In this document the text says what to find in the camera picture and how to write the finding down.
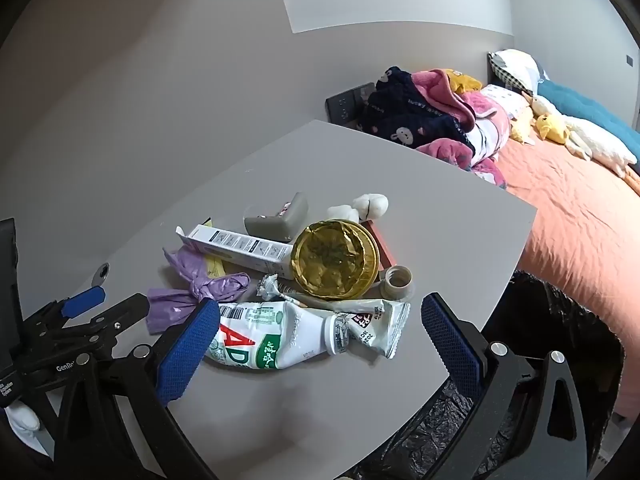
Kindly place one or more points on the grey plastic case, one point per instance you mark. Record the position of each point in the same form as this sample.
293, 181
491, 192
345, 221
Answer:
275, 222

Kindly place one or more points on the crushed white plastic bottle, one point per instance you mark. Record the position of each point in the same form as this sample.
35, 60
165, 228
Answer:
280, 335

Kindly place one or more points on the pink fleece blanket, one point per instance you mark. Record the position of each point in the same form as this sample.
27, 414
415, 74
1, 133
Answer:
450, 92

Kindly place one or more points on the navy sheep print blanket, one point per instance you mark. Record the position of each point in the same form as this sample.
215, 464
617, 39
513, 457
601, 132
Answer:
410, 115

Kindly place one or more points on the long white carton box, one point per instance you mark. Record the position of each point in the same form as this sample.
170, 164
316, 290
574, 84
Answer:
235, 250

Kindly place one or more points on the white dotted pillow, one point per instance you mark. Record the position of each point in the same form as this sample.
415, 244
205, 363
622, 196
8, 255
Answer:
505, 97

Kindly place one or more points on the yellow duck plush toy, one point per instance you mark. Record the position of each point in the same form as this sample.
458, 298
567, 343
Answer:
552, 127

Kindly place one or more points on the yellow cloth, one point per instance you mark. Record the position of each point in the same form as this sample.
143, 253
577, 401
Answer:
465, 81

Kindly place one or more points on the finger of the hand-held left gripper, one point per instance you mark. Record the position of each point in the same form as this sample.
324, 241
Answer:
120, 312
84, 302

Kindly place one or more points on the red carton box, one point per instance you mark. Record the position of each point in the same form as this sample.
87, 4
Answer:
385, 250

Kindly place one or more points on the white goose plush toy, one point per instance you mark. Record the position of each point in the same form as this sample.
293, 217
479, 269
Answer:
595, 142

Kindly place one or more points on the silver foil wrapper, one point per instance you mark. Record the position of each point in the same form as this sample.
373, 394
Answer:
270, 287

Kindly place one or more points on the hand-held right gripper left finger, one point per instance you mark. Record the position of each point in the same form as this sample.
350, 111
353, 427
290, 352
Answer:
187, 350

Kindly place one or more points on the round gold foil lid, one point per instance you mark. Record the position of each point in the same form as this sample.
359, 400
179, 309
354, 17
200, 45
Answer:
334, 259

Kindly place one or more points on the checkered patchwork pillow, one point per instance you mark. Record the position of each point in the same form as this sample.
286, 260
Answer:
515, 67

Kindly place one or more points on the dark wall socket panel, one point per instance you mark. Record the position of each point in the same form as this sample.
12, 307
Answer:
345, 102

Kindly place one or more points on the white paper stick wrapper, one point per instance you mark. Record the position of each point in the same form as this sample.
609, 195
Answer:
320, 302

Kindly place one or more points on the teal cushion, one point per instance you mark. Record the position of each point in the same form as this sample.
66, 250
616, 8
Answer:
590, 105

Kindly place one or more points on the yellow packet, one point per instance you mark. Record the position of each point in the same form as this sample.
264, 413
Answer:
214, 265

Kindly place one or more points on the orange bed sheet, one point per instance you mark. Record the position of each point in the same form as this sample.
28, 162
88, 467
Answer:
570, 230

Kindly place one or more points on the black bag trash bin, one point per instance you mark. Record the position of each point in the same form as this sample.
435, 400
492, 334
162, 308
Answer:
560, 310

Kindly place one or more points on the pale yellow plush toy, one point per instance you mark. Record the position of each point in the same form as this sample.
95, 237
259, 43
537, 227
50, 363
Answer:
522, 127

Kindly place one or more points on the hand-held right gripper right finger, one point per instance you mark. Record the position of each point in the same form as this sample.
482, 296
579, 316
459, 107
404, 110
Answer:
452, 350

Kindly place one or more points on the white snack wrapper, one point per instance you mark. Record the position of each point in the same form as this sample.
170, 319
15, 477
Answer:
380, 325

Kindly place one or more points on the purple plastic bag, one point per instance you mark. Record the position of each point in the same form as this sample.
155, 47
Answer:
200, 285

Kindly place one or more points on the white striped blanket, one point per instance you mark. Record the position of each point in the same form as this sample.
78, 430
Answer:
487, 135

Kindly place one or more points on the grey tape roll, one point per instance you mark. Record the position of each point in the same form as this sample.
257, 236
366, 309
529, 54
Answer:
400, 285

